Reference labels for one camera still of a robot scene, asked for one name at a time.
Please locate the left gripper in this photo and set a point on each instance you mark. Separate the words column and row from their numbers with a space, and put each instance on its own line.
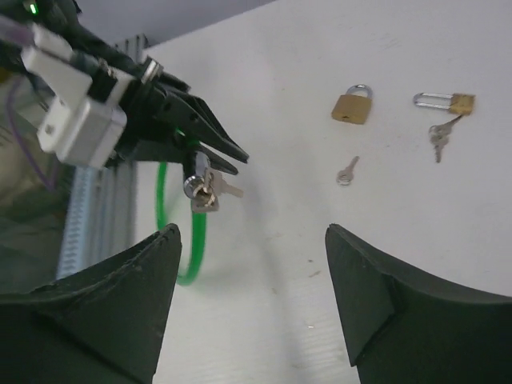
column 148, row 138

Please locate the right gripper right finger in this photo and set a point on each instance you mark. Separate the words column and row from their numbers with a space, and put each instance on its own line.
column 404, row 325

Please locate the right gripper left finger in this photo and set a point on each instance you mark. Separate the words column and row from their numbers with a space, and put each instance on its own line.
column 104, row 324

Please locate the green cable lock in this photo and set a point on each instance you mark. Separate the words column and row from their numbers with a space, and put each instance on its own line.
column 197, row 225

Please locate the green cable lock keys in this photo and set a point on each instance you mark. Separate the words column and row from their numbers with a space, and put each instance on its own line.
column 206, row 197

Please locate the large brass padlock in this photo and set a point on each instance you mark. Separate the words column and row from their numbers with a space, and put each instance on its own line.
column 354, row 105

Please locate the small padlock silver keys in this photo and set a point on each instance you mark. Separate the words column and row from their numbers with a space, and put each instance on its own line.
column 439, row 136

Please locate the small brass padlock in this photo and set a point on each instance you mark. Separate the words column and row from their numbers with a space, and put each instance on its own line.
column 459, row 104

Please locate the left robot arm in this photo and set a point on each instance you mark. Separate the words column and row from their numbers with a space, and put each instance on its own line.
column 61, row 18

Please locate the slotted cable duct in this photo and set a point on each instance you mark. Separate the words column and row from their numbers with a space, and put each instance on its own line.
column 75, row 250

